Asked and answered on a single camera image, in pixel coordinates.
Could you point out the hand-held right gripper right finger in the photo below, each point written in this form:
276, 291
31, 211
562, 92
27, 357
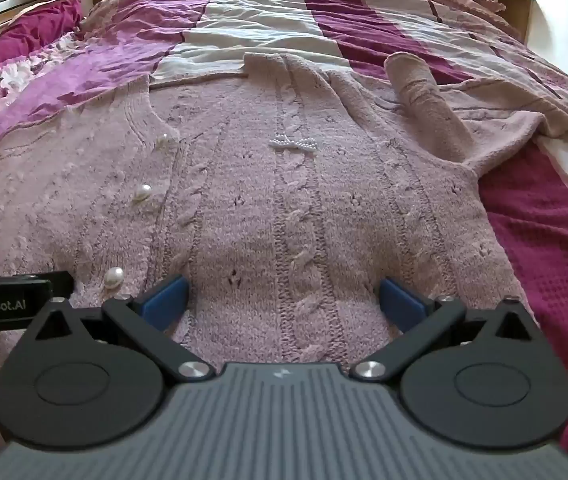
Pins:
403, 305

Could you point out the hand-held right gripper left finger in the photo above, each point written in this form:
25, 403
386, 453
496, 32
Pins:
166, 299

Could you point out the pink knitted cardigan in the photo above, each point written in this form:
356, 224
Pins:
274, 210

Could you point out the maroon and white striped blanket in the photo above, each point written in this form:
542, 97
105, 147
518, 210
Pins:
538, 240

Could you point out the purple floral quilt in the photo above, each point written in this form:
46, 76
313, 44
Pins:
89, 60

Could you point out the magenta pillow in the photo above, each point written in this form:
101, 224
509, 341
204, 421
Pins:
19, 35

